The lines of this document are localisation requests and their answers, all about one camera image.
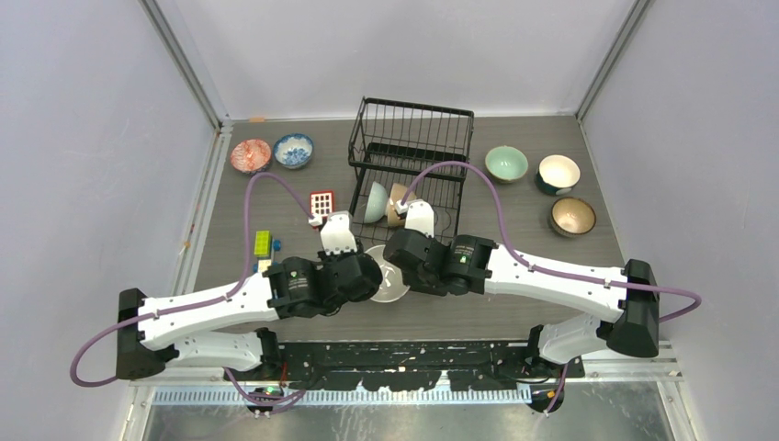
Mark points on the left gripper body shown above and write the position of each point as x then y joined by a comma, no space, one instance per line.
333,258

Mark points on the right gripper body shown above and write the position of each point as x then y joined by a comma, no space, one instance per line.
416,279

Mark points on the beige bowl with bird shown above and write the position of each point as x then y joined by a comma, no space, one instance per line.
392,287

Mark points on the beige plain bowl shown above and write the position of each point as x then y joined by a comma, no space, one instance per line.
394,220

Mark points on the light teal ribbed bowl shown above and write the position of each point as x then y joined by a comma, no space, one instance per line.
377,201

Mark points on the black wire dish rack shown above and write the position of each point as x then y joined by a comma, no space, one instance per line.
392,142

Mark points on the white blue floral bowl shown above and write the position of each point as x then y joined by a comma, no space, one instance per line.
293,151

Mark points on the blue zigzag pattern bowl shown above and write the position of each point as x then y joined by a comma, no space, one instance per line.
251,156

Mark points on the brown striped bowl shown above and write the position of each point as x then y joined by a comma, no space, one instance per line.
572,217

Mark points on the teal white dotted bowl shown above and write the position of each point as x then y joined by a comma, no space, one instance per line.
557,175

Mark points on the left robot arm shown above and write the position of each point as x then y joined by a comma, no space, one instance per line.
190,330

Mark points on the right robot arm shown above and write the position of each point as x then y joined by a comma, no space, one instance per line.
618,311

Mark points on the green white toy car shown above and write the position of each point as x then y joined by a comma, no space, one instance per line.
266,245

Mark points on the red white toy block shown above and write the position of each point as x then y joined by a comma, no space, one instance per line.
322,203

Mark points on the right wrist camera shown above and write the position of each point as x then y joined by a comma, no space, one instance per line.
419,216

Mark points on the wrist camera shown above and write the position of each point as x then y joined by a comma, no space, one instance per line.
335,232
419,216

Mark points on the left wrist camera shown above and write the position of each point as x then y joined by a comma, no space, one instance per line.
335,232

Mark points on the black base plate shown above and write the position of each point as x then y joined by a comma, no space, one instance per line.
409,365

